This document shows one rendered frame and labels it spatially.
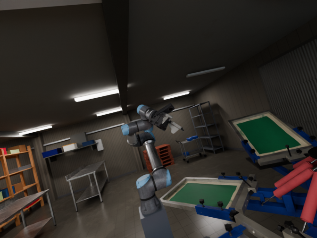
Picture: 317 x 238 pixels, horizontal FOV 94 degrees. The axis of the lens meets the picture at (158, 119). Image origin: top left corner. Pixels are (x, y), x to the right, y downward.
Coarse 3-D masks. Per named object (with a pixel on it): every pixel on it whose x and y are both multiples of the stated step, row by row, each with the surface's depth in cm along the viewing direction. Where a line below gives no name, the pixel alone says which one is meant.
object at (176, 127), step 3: (171, 123) 88; (174, 123) 87; (171, 126) 88; (174, 126) 88; (177, 126) 87; (180, 126) 87; (171, 129) 88; (174, 129) 87; (177, 129) 87; (180, 129) 87; (183, 129) 86; (171, 132) 87; (174, 132) 87
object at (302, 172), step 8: (304, 160) 112; (312, 160) 105; (296, 168) 109; (304, 168) 104; (288, 176) 111; (296, 176) 100; (304, 176) 95; (312, 176) 93; (280, 184) 115; (288, 184) 102; (296, 184) 99; (312, 184) 87; (280, 192) 105; (312, 192) 84; (312, 200) 83; (304, 208) 83; (312, 208) 81; (304, 216) 81; (312, 216) 80; (304, 224) 80
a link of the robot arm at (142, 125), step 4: (140, 120) 103; (144, 120) 100; (148, 120) 100; (140, 124) 101; (144, 124) 101; (148, 124) 102; (152, 124) 105; (140, 128) 101; (144, 128) 102; (148, 128) 103; (152, 128) 106; (148, 132) 105
